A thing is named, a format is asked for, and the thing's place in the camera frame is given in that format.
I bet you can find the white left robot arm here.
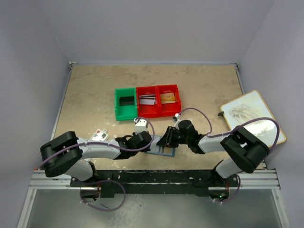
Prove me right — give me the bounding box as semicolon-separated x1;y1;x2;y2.
40;131;155;186

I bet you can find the blue leather card holder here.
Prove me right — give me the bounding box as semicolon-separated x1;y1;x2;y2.
146;136;175;157

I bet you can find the black card in bin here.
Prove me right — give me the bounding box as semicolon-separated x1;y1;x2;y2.
119;96;135;106

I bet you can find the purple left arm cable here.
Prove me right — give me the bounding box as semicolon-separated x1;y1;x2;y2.
39;116;155;170

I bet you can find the gold card in bin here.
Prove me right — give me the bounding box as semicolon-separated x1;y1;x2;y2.
160;93;176;104

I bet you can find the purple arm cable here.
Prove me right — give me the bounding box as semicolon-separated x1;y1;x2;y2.
39;116;155;170
174;107;279;153

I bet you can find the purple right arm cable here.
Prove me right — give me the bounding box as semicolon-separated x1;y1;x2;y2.
174;107;279;153

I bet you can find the red bin middle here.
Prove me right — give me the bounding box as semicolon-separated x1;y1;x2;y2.
136;86;160;118

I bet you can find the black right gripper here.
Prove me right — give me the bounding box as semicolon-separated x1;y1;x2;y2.
157;126;190;148

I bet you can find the aluminium frame rail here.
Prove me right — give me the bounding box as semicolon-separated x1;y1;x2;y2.
29;170;281;190

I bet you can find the red bin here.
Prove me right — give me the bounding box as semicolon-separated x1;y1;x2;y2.
136;86;160;118
156;84;181;117

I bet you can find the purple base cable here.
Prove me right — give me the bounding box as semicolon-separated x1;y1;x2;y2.
212;174;242;205
79;179;126;211

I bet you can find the green bin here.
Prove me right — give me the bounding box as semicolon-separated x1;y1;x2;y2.
115;87;138;121

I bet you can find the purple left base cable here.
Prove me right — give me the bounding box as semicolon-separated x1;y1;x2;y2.
79;179;126;211

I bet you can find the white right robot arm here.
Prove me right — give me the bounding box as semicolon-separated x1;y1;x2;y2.
157;120;270;186

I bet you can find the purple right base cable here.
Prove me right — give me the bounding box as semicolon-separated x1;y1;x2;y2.
212;174;242;205

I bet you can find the red bin right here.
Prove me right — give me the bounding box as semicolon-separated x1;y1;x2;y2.
156;84;181;117

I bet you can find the silver card in bin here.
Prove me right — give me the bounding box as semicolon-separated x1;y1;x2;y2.
139;95;157;105

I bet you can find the white plastic card packet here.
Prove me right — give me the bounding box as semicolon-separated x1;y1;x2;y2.
82;129;109;162

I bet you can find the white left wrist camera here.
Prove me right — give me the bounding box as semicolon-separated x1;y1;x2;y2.
134;117;149;133

